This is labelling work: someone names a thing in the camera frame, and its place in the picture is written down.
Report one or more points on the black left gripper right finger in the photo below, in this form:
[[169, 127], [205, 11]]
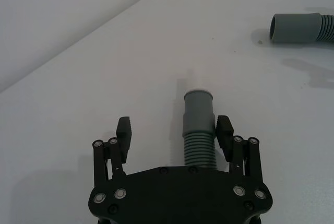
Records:
[[224, 134]]

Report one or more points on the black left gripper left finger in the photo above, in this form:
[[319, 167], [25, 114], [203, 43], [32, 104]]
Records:
[[124, 135]]

